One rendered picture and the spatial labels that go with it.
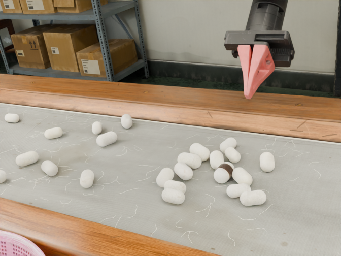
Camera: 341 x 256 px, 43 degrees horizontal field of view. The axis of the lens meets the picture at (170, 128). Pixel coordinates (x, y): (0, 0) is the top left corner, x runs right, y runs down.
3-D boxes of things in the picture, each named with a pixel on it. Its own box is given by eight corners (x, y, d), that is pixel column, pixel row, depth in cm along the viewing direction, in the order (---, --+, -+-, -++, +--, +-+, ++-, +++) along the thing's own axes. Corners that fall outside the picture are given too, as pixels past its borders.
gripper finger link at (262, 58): (257, 88, 64) (269, 33, 66) (211, 85, 67) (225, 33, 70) (267, 107, 69) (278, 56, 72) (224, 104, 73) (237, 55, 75)
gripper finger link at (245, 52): (273, 89, 62) (285, 33, 65) (226, 86, 66) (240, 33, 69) (282, 109, 68) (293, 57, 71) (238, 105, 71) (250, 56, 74)
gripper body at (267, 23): (286, 40, 65) (295, -1, 67) (222, 40, 70) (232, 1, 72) (293, 63, 70) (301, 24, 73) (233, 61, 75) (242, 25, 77)
